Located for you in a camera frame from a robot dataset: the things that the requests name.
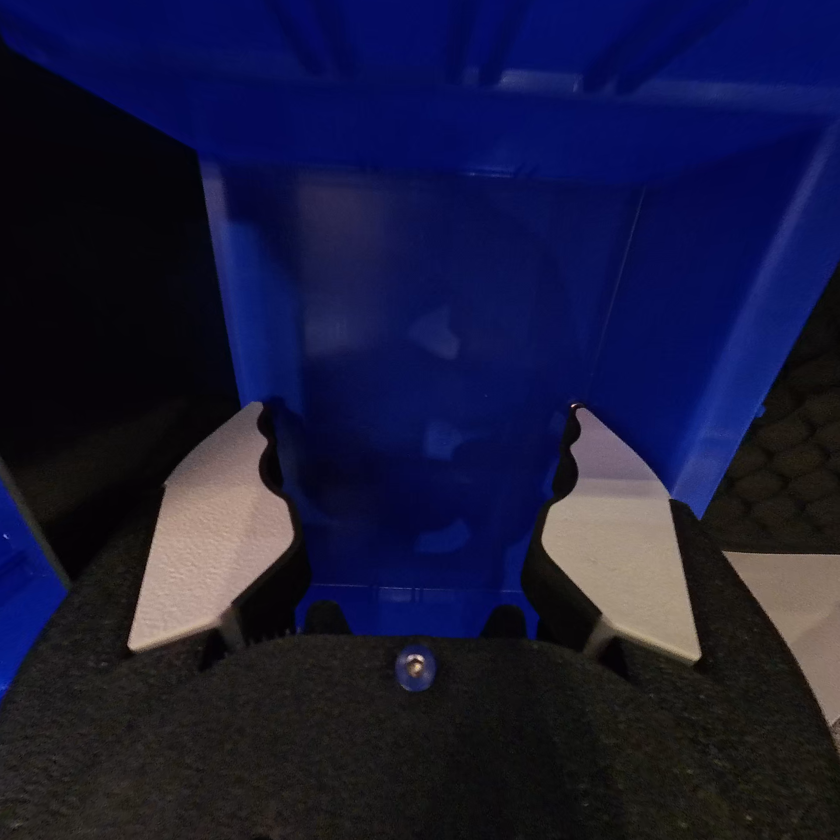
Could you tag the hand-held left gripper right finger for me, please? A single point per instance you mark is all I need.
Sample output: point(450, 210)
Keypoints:
point(623, 551)

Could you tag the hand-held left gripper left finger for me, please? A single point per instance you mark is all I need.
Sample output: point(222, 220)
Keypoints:
point(210, 544)

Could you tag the blue plastic bin with divider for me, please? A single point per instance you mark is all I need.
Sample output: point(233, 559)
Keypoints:
point(426, 131)

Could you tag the black textured pad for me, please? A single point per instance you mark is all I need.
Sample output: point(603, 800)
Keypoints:
point(800, 446)

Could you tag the black bin divider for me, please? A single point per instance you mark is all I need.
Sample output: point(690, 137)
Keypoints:
point(98, 262)

